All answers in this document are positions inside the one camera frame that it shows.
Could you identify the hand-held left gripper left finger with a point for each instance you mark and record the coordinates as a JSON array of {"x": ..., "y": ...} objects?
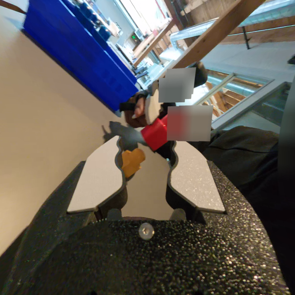
[{"x": 96, "y": 182}]

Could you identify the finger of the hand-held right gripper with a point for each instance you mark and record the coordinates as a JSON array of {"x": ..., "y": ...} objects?
[
  {"x": 154, "y": 89},
  {"x": 152, "y": 110}
]

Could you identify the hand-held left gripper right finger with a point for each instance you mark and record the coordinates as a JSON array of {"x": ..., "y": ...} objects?
[{"x": 196, "y": 182}]

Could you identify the red mega block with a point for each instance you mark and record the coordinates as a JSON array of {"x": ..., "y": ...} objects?
[{"x": 153, "y": 136}]

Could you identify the yellow mega block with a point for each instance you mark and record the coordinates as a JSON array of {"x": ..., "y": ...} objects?
[{"x": 132, "y": 161}]

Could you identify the blue plastic bin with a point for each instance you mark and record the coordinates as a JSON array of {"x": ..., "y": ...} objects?
[{"x": 80, "y": 57}]

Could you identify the person's right forearm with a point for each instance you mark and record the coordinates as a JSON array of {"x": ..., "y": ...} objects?
[{"x": 242, "y": 156}]

